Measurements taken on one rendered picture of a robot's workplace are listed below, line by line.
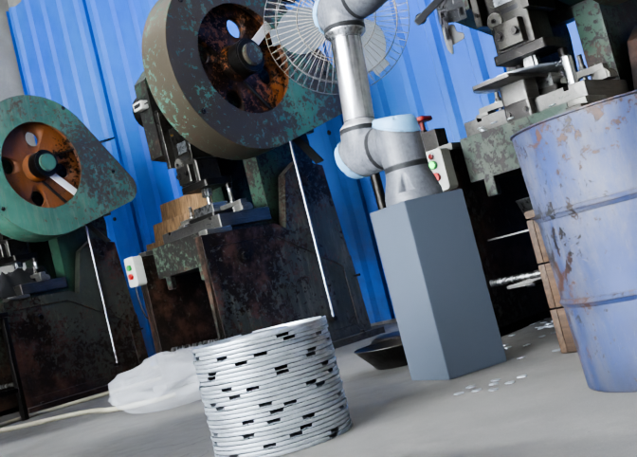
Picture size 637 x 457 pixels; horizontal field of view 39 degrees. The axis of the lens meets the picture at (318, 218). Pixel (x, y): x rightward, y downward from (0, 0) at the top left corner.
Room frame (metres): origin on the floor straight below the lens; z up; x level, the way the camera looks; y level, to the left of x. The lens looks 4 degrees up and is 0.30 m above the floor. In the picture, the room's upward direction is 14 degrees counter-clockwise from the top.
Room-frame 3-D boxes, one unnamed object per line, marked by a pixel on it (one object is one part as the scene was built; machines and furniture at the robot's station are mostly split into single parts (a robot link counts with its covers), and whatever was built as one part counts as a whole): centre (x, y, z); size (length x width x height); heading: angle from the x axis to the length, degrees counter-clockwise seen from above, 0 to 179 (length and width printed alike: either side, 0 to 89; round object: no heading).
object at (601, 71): (2.82, -0.93, 0.76); 0.17 x 0.06 x 0.10; 47
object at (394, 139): (2.33, -0.25, 0.62); 0.13 x 0.12 x 0.14; 41
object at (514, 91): (2.80, -0.69, 0.72); 0.25 x 0.14 x 0.14; 137
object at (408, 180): (2.32, -0.25, 0.50); 0.15 x 0.15 x 0.10
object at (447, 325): (2.32, -0.25, 0.23); 0.18 x 0.18 x 0.45; 27
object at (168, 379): (3.36, 0.66, 0.10); 0.51 x 0.47 x 0.20; 103
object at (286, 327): (1.89, 0.18, 0.23); 0.29 x 0.29 x 0.01
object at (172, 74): (4.37, 0.21, 0.87); 1.53 x 0.99 x 1.74; 135
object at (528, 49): (2.93, -0.81, 0.86); 0.20 x 0.16 x 0.05; 47
